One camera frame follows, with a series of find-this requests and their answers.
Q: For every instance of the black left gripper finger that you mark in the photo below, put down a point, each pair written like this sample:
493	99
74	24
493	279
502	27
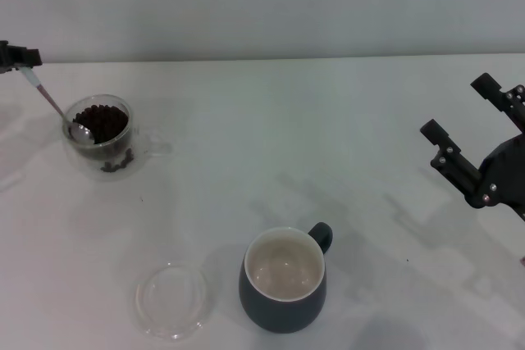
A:
10	69
22	55

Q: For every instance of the coffee bean pile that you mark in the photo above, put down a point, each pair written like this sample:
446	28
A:
108	122

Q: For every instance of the clear glass saucer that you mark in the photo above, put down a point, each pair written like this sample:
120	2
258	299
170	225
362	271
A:
172	317

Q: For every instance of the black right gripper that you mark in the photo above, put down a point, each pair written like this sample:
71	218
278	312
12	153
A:
506	178

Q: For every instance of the double-walled glass cup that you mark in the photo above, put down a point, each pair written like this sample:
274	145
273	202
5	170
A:
135	149

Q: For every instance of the dark grey ceramic mug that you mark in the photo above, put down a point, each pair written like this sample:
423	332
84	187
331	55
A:
279	313

